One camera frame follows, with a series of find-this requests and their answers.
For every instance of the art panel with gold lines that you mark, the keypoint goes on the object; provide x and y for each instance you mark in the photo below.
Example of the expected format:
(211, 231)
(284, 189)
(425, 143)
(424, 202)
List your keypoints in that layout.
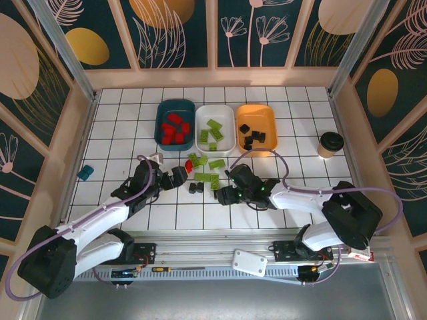
(20, 66)

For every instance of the paper coffee cup black lid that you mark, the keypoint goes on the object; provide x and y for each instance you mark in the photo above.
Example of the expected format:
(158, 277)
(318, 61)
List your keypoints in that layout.
(330, 145)

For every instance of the art panel with cream circle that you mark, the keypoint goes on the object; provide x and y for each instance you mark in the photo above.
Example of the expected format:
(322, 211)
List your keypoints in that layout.
(327, 30)

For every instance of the art panel with pink flowers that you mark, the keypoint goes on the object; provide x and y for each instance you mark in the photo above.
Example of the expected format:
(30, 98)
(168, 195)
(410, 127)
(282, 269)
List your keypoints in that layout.
(253, 33)

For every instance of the art panel with yellow oval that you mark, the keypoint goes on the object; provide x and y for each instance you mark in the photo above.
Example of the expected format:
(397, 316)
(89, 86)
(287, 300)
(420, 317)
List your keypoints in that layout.
(86, 46)

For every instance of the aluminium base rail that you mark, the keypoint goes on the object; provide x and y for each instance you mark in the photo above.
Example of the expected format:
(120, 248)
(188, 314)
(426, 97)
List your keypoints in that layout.
(200, 250)

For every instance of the teal lego brick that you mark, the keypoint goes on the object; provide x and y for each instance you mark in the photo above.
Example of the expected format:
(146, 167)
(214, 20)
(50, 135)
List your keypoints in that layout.
(85, 172)

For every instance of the art panel with single flower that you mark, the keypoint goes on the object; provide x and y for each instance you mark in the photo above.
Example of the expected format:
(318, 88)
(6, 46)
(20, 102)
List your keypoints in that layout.
(16, 173)

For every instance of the aluminium frame post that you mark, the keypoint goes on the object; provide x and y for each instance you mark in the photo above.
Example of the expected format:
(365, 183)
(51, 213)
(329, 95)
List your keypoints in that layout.
(357, 50)
(66, 56)

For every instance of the teal plastic container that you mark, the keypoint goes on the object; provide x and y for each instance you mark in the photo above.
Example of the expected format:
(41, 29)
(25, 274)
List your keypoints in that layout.
(166, 106)

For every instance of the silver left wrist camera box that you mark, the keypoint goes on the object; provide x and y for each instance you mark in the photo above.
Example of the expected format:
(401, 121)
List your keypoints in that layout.
(156, 157)

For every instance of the white plastic cover plate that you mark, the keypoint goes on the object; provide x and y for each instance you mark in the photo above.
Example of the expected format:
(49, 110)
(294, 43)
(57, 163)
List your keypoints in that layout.
(250, 261)

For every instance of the small green lego brick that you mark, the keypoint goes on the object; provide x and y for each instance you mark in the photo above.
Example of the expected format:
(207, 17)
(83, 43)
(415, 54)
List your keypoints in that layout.
(212, 146)
(193, 157)

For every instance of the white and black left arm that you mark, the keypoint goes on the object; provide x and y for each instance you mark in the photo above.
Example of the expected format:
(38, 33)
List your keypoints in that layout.
(96, 216)

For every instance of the black controller board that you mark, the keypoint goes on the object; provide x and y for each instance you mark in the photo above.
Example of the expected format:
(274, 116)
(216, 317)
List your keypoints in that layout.
(125, 273)
(315, 270)

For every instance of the art panel with fern leaves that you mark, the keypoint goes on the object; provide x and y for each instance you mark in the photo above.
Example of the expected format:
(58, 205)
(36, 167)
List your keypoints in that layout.
(407, 173)

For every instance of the white plastic container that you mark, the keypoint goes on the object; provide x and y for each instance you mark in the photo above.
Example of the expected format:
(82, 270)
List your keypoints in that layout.
(213, 113)

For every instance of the art panel with orange circle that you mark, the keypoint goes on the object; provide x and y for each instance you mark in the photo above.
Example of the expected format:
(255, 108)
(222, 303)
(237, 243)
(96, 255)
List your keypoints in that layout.
(160, 33)

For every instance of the red and white box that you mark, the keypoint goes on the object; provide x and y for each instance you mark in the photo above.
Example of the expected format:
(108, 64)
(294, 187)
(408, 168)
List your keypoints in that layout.
(362, 255)

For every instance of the art panel oval and fern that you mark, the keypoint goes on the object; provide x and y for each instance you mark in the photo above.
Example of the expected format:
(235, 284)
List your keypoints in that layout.
(393, 73)

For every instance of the yellow and black screwdriver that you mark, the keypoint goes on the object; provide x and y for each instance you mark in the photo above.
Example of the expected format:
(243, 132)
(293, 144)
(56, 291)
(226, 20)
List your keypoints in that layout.
(160, 268)

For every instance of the orange plastic container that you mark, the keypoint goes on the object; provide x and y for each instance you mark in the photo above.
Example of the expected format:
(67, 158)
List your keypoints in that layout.
(257, 115)

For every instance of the grey metal sheet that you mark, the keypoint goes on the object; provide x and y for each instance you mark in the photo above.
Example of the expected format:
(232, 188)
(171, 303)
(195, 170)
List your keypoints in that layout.
(213, 300)

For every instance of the small red lego brick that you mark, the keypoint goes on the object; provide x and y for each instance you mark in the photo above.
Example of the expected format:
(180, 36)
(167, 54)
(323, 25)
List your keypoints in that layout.
(185, 128)
(189, 165)

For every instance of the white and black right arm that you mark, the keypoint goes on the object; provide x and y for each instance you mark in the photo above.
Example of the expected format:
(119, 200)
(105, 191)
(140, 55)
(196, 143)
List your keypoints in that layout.
(300, 200)

